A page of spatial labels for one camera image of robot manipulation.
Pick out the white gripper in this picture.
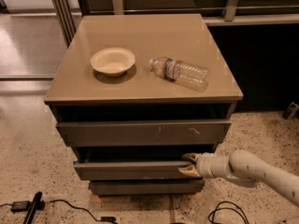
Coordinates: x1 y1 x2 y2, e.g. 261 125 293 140
178 153 217 178

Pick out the grey drawer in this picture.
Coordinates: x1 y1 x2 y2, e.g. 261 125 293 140
74 161 191 181
56 119 231 147
89 179 205 196

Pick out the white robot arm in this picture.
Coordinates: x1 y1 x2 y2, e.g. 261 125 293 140
178 150 299 206

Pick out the grey top drawer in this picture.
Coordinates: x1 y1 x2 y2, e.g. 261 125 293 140
56 119 231 147

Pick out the grey drawer cabinet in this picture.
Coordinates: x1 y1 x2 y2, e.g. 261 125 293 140
44 13 244 197

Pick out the grey bottom drawer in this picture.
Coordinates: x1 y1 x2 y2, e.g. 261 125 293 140
89 179 205 196

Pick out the clear plastic water bottle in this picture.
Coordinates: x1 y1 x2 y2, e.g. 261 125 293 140
149 57 209 91

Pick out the white paper bowl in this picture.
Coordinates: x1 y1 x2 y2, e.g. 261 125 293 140
91 48 135 77

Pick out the black power adapter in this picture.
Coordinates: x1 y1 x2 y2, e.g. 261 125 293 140
10 201 30 213

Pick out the coiled black cable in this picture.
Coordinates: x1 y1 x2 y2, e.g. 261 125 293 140
207 201 249 224

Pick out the black floor cable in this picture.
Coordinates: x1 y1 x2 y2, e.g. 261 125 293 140
49 199 119 224

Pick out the dark object by wall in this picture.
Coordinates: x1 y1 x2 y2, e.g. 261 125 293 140
282 102 299 120

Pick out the metal railing frame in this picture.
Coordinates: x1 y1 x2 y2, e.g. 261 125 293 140
51 0 299 44

